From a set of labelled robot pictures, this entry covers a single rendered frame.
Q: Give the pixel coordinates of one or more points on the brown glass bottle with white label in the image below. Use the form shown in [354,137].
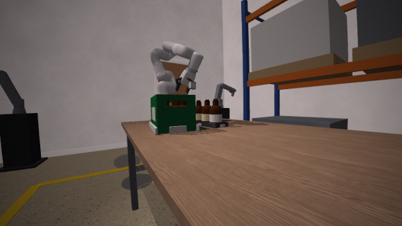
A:
[215,112]

